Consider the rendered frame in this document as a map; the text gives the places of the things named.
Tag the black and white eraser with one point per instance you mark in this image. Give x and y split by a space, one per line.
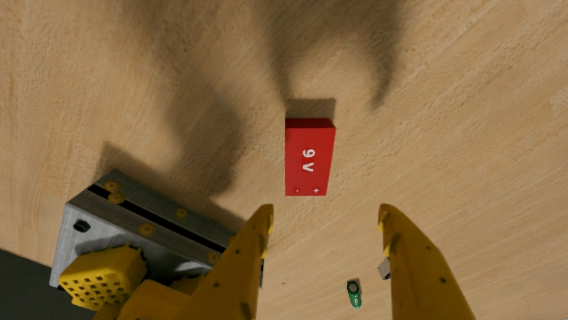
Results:
384 269

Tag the green aa battery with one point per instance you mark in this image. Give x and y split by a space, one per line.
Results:
354 295

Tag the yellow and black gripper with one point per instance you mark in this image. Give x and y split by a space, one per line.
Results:
423 286

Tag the red 9v battery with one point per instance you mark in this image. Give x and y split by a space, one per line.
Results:
309 144

